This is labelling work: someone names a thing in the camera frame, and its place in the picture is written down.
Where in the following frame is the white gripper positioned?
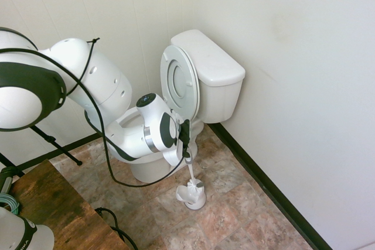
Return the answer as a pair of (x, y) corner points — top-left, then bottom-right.
(162, 143), (193, 167)

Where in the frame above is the white toilet brush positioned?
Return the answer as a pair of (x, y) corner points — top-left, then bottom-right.
(183, 148), (205, 197)

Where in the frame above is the white toilet brush holder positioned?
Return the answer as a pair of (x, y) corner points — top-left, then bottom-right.
(175, 184), (207, 211)

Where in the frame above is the white toilet seat and lid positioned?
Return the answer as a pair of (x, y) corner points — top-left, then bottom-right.
(159, 45), (201, 122)

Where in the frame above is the white toilet tank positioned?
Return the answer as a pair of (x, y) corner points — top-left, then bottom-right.
(170, 29), (246, 124)

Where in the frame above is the dark wooden table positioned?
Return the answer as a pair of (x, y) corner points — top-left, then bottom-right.
(8, 159), (131, 250)

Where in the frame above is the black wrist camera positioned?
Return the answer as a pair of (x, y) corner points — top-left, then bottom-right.
(178, 119), (192, 157)

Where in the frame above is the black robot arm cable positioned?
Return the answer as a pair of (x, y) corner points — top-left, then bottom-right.
(0, 37), (189, 188)

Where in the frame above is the black cable on table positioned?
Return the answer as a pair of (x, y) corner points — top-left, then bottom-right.
(94, 207), (139, 250)

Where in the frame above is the black camera tripod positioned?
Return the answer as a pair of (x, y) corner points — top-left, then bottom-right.
(0, 125), (84, 178)

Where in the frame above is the dark green clamp handle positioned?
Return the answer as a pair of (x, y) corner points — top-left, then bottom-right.
(0, 166), (19, 194)

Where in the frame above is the green coiled cable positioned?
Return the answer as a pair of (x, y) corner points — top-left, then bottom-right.
(0, 193), (22, 214)

